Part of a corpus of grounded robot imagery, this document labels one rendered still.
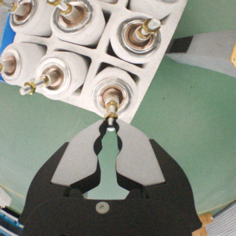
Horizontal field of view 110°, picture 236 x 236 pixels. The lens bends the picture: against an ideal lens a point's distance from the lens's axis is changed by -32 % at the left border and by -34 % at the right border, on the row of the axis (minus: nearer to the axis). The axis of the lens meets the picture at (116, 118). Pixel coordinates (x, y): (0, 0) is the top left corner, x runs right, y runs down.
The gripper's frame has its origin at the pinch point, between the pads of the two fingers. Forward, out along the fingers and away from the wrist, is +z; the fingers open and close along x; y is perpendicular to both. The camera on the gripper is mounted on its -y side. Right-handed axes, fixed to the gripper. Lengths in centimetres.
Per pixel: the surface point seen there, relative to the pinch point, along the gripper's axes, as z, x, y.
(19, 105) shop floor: 35, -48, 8
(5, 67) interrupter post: 7.6, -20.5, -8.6
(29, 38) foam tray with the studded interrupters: 17.1, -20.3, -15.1
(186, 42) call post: 21.6, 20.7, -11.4
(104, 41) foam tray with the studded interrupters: 17.1, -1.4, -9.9
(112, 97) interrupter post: 7.0, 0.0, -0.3
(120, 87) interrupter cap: 9.7, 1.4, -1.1
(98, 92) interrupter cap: 9.6, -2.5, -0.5
